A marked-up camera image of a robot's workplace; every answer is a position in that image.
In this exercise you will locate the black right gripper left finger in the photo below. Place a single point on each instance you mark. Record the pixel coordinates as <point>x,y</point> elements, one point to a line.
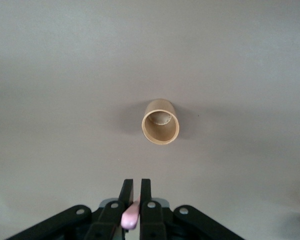
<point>107,215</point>

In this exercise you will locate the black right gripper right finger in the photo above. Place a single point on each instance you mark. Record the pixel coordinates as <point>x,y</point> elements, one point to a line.
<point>152,220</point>

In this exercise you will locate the bamboo cup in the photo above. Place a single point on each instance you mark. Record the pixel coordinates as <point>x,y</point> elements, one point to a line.
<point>160,136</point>

